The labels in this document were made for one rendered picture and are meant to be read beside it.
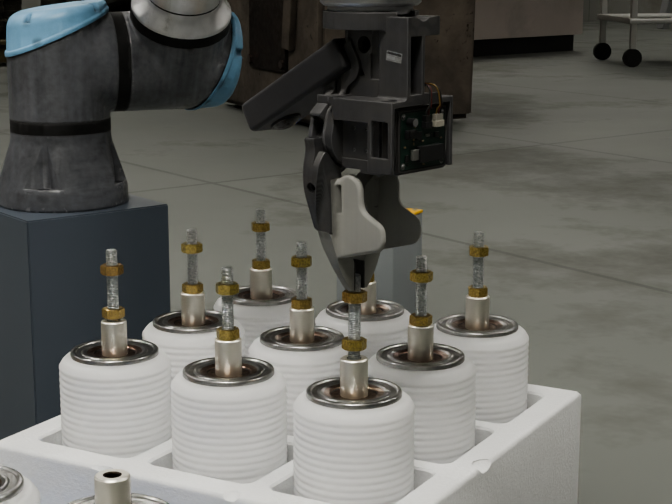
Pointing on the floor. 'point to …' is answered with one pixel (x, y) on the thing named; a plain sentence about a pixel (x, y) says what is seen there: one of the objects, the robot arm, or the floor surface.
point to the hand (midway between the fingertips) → (349, 270)
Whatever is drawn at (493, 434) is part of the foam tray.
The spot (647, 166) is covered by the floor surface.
